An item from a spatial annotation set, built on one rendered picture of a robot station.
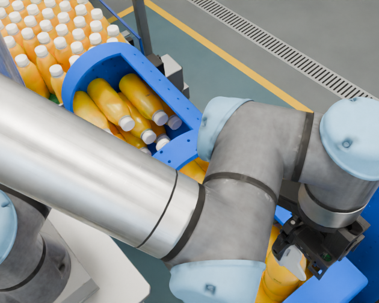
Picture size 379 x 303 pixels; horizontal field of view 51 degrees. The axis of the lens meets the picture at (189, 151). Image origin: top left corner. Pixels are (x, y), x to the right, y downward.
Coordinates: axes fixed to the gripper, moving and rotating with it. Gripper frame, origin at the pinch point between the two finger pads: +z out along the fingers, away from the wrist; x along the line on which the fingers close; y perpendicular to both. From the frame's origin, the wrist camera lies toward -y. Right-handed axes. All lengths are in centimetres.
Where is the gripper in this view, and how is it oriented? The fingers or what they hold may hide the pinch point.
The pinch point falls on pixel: (290, 249)
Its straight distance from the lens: 70.0
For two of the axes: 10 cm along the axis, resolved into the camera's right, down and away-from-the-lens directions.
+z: 0.5, 5.8, 8.1
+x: 8.1, -5.0, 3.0
